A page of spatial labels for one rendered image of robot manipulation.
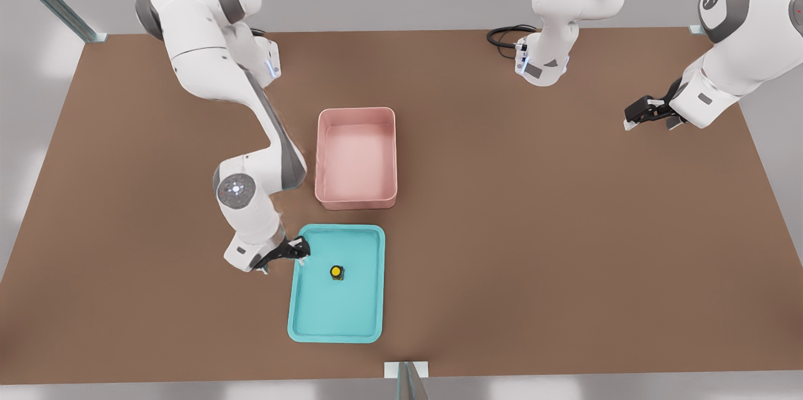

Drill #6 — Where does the pale blue-green tray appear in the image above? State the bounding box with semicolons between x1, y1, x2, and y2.
287;223;386;344

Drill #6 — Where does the pink plastic box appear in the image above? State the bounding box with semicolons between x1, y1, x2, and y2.
314;107;399;211

